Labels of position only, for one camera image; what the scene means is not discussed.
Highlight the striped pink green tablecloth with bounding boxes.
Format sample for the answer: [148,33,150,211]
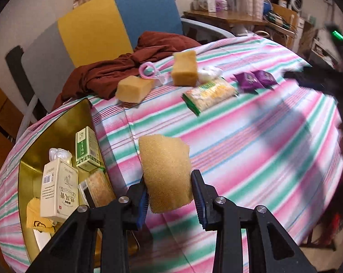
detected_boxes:
[0,35,343,273]

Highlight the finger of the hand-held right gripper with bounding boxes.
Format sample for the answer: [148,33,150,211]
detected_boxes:
[284,67,331,91]

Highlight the gold metal tin box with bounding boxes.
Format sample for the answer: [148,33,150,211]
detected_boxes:
[17,98,118,268]

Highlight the yellow mesh pouch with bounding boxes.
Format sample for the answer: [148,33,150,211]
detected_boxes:
[26,197,57,231]

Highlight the cardboard box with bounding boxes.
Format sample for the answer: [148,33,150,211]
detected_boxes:
[270,3,300,29]

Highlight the pink hair roller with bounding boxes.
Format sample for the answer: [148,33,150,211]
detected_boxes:
[139,62,168,86]

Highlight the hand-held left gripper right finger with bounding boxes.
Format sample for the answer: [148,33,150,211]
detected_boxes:
[191,169,317,273]

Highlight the small green box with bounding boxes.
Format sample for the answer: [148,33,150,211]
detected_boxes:
[75,126,101,172]

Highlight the beige tall box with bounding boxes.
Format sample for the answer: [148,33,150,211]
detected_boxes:
[40,159,79,223]

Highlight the wooden side desk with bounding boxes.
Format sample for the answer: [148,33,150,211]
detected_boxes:
[183,10,297,39]

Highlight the wooden wardrobe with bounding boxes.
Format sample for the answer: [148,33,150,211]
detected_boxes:
[0,74,27,177]

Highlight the purple snack packet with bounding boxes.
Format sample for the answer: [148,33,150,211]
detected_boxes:
[233,72,259,92]
[251,70,278,88]

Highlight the white cotton ball bag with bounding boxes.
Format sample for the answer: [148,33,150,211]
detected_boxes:
[198,65,224,83]
[49,147,72,165]

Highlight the yellow green snack packet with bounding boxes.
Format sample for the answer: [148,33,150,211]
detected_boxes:
[181,77,240,117]

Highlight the yellow sponge block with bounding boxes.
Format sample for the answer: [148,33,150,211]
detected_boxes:
[115,76,155,103]
[171,51,197,86]
[138,135,193,214]

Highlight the sesame bar snack packet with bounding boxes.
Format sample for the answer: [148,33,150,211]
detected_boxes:
[78,168,115,208]

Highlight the white carton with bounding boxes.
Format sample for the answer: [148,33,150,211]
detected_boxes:
[198,0,217,12]

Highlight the grey yellow blue chair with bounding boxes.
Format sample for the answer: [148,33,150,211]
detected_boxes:
[16,0,235,140]

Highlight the white plastic packet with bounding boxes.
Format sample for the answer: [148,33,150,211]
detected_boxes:
[33,227,57,251]

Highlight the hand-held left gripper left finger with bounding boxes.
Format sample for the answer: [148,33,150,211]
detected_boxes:
[26,176,148,273]

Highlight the brown red garment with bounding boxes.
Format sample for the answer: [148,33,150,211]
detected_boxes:
[51,31,202,111]

